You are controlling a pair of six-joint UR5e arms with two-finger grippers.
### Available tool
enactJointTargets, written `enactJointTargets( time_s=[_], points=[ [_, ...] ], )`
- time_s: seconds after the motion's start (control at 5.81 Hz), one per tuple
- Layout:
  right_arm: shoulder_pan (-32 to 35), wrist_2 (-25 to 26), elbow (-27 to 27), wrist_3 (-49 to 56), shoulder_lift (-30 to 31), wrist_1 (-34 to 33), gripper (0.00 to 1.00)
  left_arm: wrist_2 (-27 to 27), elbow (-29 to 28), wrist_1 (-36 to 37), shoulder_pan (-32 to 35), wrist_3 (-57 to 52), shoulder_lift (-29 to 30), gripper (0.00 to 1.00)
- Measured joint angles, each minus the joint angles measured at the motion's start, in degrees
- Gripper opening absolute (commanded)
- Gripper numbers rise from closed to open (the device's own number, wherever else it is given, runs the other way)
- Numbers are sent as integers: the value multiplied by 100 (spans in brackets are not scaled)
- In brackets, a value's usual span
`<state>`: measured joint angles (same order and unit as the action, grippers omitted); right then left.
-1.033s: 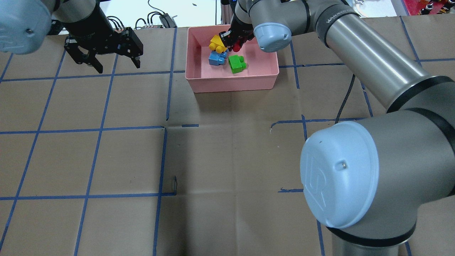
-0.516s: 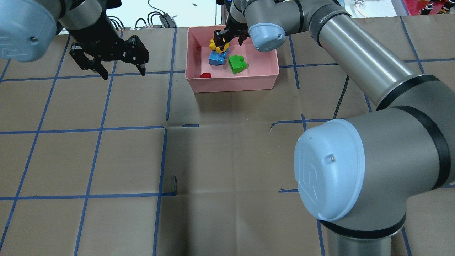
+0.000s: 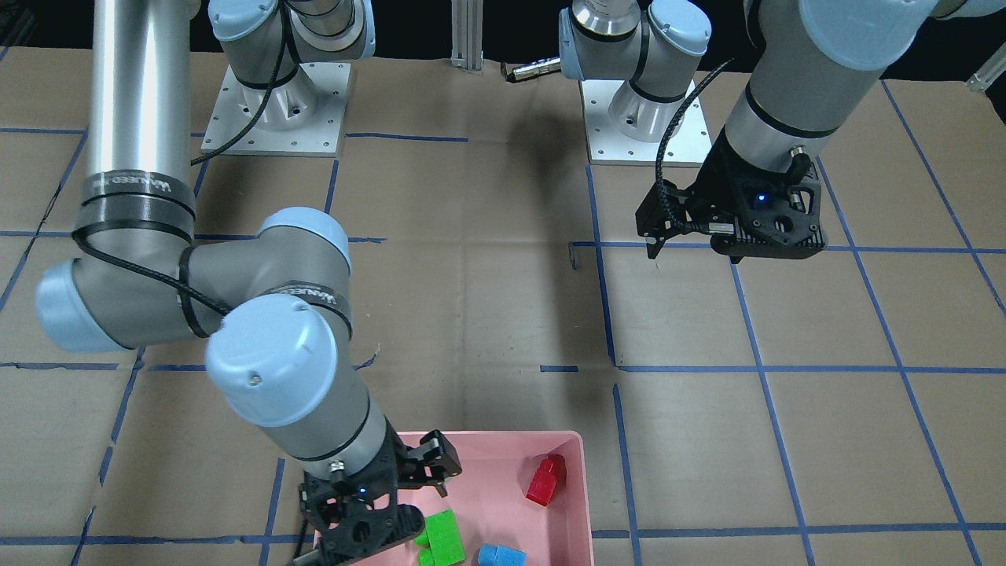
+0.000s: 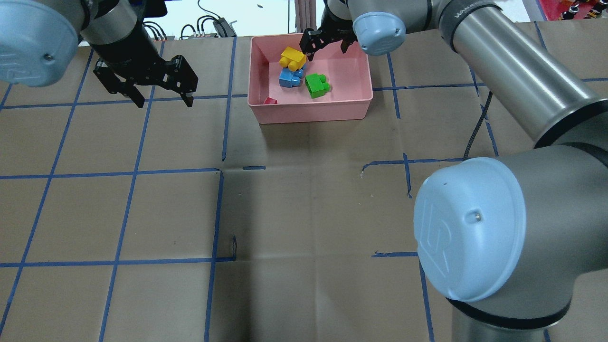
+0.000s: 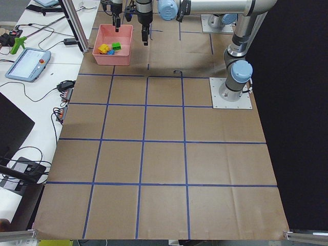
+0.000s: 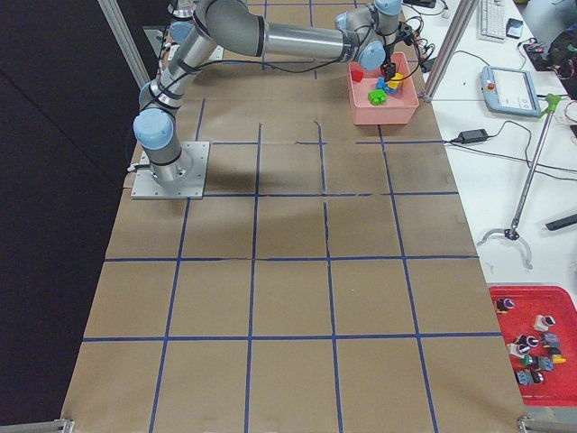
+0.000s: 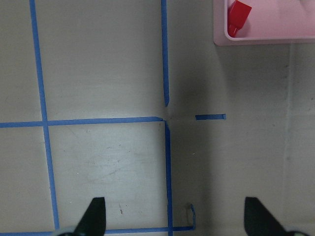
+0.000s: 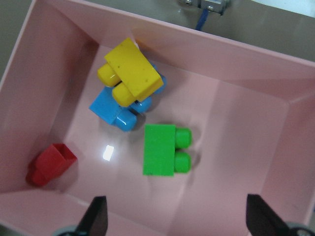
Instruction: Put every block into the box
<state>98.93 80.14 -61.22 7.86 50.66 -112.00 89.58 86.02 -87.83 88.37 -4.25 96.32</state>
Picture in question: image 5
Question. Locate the pink plastic box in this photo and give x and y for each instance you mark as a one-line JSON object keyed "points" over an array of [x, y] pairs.
{"points": [[111, 47]]}

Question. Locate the green toy block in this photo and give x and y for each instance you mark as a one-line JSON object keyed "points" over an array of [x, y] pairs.
{"points": [[116, 46]]}

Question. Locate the grey teach pendant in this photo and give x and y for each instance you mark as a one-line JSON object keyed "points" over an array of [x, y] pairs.
{"points": [[29, 65]]}

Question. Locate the metal reacher grabber tool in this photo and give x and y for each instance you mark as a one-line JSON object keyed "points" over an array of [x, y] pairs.
{"points": [[20, 41]]}

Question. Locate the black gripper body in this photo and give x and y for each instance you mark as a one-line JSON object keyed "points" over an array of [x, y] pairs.
{"points": [[144, 13], [116, 8]]}

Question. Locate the brown paper table cover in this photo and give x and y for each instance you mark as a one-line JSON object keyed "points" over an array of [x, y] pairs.
{"points": [[144, 155]]}

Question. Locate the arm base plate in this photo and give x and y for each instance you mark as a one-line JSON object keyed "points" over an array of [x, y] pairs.
{"points": [[223, 98], [218, 23]]}

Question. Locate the yellow toy block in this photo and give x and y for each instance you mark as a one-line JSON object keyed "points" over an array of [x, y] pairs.
{"points": [[103, 49]]}

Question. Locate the grey usb hub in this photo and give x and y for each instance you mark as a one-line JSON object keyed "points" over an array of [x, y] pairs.
{"points": [[66, 95], [61, 114]]}

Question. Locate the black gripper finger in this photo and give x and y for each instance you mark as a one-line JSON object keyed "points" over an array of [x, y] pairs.
{"points": [[117, 22], [113, 19], [145, 34]]}

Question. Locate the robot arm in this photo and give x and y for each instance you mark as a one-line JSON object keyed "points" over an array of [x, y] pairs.
{"points": [[168, 11], [192, 39]]}

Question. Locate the black power adapter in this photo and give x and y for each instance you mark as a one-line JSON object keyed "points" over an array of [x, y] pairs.
{"points": [[69, 41]]}

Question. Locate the black monitor stand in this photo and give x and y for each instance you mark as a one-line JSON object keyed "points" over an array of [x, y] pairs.
{"points": [[23, 173]]}

